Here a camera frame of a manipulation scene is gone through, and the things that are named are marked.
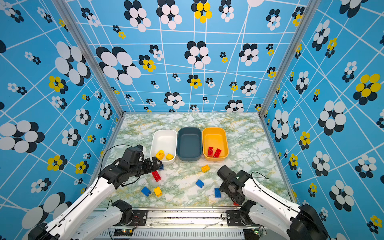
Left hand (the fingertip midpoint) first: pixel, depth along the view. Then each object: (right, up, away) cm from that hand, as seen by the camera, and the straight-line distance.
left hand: (157, 164), depth 78 cm
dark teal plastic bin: (+16, +7, +27) cm, 32 cm away
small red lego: (+42, -21, 0) cm, 46 cm away
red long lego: (+30, +4, +18) cm, 35 cm away
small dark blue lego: (+1, -4, +7) cm, 8 cm away
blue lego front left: (-6, -15, +2) cm, 17 cm away
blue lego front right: (+33, -16, +2) cm, 36 cm away
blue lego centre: (+23, -13, +6) cm, 27 cm away
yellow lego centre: (+27, -6, +11) cm, 29 cm away
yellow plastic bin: (+34, +8, +23) cm, 42 cm away
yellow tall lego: (+4, +1, +15) cm, 16 cm away
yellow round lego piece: (-2, +2, +15) cm, 15 cm away
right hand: (+38, -17, +2) cm, 41 cm away
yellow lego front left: (0, -15, +1) cm, 15 cm away
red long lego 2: (+35, +3, +17) cm, 39 cm away
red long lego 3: (-2, -9, +7) cm, 11 cm away
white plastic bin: (-1, +10, +25) cm, 27 cm away
